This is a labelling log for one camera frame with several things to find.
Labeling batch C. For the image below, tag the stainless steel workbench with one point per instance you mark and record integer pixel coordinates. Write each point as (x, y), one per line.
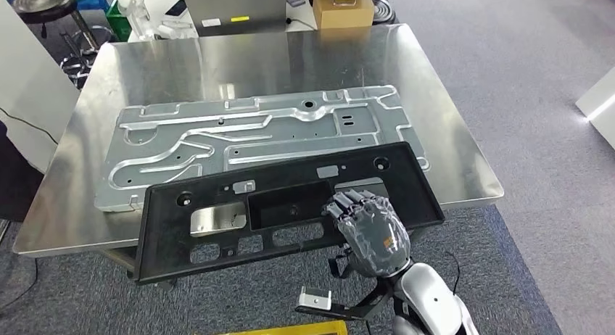
(288, 59)

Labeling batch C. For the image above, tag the clear plastic bottle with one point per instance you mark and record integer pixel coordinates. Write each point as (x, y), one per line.
(137, 16)

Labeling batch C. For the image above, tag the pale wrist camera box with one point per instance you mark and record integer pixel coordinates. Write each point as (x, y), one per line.
(314, 299)

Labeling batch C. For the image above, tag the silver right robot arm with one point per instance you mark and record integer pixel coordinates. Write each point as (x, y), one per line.
(427, 294)

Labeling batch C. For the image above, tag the green plastic crate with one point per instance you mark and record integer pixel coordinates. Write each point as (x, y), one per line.
(115, 23)

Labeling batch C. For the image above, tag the black phone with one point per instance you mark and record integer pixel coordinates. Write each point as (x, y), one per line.
(177, 7)

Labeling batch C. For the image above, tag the silver stamped metal panel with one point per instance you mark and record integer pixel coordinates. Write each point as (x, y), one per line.
(288, 131)

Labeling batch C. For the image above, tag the white counter with light strip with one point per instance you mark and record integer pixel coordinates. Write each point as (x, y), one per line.
(600, 107)

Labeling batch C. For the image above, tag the white partition panel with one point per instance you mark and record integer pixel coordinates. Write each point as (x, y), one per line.
(29, 83)

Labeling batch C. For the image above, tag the clear plastic container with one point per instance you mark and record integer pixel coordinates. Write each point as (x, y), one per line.
(175, 30)

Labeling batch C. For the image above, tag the black round disc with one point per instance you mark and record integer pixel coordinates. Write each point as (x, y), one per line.
(383, 11)

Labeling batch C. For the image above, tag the grey laptop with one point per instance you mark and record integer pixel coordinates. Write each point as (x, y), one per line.
(230, 6)

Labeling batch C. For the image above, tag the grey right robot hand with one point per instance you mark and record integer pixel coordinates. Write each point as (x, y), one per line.
(375, 241)

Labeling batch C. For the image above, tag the black plastic mounting plate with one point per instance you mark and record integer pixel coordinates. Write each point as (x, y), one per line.
(163, 236)

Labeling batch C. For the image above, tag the brown cardboard box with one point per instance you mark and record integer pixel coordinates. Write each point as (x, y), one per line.
(343, 16)

